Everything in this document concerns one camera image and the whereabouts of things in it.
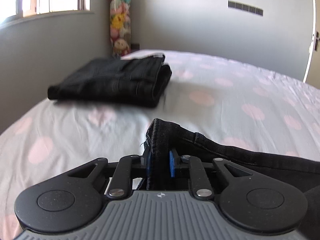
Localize black jeans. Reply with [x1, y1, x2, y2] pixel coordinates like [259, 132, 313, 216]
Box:
[47, 55, 172, 108]
[135, 117, 320, 240]

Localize pink dotted bed sheet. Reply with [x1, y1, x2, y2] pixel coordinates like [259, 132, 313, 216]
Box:
[1, 51, 319, 239]

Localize cream open door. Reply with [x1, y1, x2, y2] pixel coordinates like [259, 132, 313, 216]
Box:
[303, 0, 320, 89]

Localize hanging plush toy organiser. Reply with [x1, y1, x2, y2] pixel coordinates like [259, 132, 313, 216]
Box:
[110, 0, 131, 57]

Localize door handle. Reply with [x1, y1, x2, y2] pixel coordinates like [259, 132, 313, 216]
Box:
[313, 31, 319, 51]

